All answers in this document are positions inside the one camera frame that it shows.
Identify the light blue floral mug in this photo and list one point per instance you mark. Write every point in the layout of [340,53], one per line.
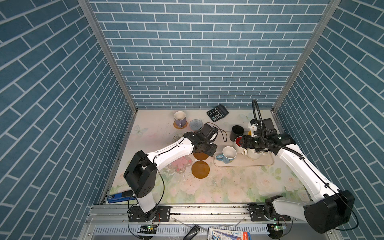
[227,156]

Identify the lilac mug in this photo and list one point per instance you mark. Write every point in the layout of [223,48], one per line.
[180,118]

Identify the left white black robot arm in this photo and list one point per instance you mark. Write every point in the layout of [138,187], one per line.
[142,170]

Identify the black mug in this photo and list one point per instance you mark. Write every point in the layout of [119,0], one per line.
[237,131]

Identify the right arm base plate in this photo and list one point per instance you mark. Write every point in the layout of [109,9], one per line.
[258,213]

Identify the printed paper box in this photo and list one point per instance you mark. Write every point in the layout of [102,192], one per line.
[218,234]

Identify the black desk calculator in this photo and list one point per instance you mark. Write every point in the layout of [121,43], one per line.
[217,113]

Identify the white mug front right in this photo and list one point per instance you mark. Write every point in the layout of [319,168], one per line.
[254,155]

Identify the black handheld device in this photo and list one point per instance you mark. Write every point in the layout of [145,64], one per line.
[192,233]

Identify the tan rattan round coaster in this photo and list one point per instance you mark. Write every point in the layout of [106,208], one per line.
[178,127]

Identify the white mug red inside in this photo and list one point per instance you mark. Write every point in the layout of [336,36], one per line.
[238,146]

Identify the blue black stapler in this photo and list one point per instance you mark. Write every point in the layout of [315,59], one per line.
[121,197]

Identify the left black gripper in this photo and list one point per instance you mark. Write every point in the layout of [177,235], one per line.
[212,150]

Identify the pink flower coaster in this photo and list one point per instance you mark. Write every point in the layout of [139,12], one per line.
[180,165]

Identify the amber glossy round coaster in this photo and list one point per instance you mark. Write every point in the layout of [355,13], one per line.
[200,156]

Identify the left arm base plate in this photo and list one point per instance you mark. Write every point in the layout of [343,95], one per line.
[158,214]

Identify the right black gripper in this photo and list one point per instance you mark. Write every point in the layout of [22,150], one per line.
[246,141]

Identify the blue woven round coaster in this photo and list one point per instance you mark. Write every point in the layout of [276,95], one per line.
[196,124]

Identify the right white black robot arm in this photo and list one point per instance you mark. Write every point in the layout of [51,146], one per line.
[329,208]

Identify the beige rectangular tray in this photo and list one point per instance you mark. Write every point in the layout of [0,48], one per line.
[243,161]

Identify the pale woven round coaster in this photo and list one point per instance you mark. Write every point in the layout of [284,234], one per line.
[177,137]

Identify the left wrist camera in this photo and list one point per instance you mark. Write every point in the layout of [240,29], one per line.
[208,130]

